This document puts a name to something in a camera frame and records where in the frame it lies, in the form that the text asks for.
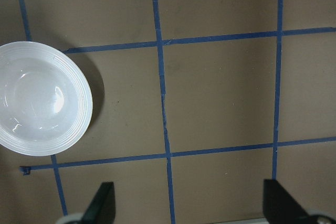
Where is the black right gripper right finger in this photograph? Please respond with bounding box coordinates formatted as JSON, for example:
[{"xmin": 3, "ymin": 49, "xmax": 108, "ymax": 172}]
[{"xmin": 263, "ymin": 179, "xmax": 318, "ymax": 223}]

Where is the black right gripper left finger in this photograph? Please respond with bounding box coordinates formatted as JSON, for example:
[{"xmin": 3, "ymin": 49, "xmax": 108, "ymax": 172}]
[{"xmin": 81, "ymin": 182, "xmax": 116, "ymax": 223}]

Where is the white ceramic plate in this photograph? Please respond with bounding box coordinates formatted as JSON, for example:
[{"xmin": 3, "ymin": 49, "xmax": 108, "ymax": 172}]
[{"xmin": 1, "ymin": 41, "xmax": 93, "ymax": 156}]

